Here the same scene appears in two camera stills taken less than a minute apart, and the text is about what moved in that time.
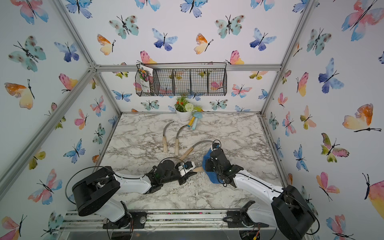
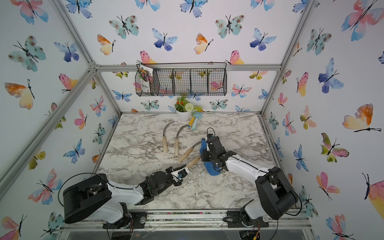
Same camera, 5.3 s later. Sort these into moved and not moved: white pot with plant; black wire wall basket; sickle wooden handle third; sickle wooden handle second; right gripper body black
Moved: right gripper body black
Not moved: sickle wooden handle second; sickle wooden handle third; black wire wall basket; white pot with plant
